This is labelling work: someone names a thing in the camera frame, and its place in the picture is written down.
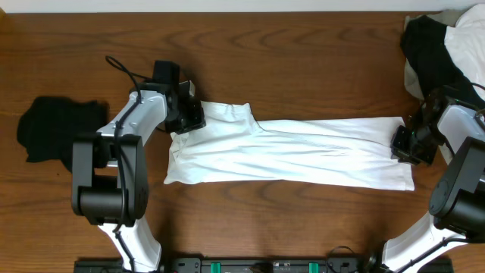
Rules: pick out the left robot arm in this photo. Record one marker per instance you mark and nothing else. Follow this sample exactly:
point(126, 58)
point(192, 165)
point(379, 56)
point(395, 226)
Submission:
point(110, 185)

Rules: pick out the white printed garment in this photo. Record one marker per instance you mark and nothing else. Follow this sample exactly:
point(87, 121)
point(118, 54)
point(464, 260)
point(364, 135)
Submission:
point(464, 41)

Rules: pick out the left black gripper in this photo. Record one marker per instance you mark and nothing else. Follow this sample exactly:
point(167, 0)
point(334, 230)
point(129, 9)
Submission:
point(190, 114)

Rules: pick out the white t-shirt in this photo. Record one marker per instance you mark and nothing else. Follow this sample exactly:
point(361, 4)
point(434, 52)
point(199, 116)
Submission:
point(233, 146)

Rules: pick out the black garment in pile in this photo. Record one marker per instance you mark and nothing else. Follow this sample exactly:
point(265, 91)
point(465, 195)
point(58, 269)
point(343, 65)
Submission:
point(423, 46)

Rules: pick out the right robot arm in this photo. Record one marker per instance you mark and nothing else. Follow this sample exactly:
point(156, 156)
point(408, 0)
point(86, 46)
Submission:
point(455, 214)

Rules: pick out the folded black garment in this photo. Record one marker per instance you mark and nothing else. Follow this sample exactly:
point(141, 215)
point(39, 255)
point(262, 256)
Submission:
point(48, 128)

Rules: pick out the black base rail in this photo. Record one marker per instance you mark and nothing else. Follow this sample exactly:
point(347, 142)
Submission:
point(344, 262)

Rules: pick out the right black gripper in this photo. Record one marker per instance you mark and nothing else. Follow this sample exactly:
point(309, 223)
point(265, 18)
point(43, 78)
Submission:
point(400, 151)

